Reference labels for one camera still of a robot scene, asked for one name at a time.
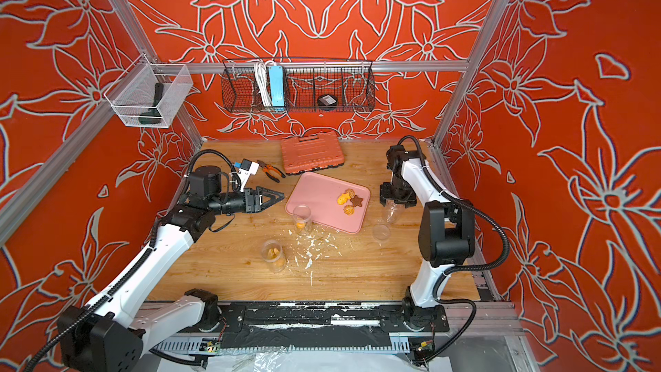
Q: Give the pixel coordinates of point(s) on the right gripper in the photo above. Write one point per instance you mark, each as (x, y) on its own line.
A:
(396, 196)

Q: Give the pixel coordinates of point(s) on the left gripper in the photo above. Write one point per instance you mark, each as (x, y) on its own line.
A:
(252, 204)

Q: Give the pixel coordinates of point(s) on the clear cookie jar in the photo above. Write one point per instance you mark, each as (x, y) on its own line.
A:
(302, 216)
(273, 255)
(392, 211)

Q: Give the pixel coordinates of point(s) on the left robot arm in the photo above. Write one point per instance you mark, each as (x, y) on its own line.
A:
(107, 334)

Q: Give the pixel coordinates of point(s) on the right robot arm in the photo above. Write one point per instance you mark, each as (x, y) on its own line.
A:
(446, 235)

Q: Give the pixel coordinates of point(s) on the clear cookie jar front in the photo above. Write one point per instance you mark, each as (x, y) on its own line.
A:
(273, 255)

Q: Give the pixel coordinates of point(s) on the brown star cookie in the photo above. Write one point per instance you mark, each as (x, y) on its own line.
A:
(356, 201)

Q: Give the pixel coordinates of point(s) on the pink plastic tray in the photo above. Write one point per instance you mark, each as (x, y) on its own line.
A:
(320, 193)

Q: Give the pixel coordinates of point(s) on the orange tool case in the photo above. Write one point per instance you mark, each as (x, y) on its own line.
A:
(311, 153)

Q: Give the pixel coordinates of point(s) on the small black box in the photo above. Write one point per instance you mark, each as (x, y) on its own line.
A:
(327, 102)

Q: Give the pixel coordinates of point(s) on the light blue box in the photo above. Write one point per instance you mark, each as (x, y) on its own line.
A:
(276, 77)

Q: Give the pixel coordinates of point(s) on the orange handled pliers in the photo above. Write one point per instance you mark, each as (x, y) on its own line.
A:
(272, 172)

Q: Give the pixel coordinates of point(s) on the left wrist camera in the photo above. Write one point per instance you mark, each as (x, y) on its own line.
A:
(245, 169)

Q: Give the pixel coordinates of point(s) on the black wire wall basket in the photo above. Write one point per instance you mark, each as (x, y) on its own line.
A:
(246, 85)

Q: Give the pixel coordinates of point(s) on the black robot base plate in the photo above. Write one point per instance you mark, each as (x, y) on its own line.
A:
(377, 327)

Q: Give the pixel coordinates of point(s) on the clear acrylic wall box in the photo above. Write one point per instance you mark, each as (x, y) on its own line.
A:
(144, 96)

